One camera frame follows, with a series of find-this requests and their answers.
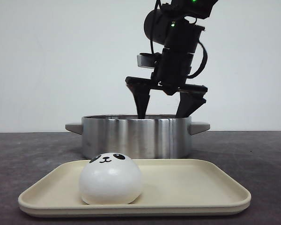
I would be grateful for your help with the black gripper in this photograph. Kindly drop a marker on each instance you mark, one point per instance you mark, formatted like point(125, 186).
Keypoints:
point(170, 76)

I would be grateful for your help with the cream rectangular tray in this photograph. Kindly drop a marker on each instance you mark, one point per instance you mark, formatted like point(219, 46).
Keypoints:
point(172, 187)

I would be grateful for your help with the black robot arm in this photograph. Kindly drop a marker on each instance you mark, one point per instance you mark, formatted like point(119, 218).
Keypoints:
point(167, 25)

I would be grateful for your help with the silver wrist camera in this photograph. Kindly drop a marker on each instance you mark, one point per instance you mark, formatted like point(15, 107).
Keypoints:
point(148, 60)

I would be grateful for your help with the stainless steel steamer pot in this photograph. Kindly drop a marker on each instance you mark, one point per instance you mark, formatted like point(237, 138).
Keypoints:
point(160, 136)

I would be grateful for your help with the panda bun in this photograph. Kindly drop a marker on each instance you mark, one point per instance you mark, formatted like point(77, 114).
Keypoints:
point(110, 178)

